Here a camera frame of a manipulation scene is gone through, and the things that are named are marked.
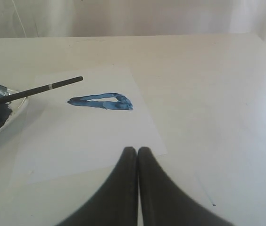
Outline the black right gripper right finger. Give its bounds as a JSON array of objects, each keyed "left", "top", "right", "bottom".
[{"left": 138, "top": 147, "right": 232, "bottom": 226}]

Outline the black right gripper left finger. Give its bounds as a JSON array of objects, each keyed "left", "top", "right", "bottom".
[{"left": 59, "top": 147, "right": 138, "bottom": 226}]

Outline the white paper sheet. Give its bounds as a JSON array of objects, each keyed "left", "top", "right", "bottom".
[{"left": 11, "top": 65, "right": 167, "bottom": 184}]

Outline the black paintbrush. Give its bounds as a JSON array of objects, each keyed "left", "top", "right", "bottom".
[{"left": 0, "top": 76, "right": 83, "bottom": 104}]

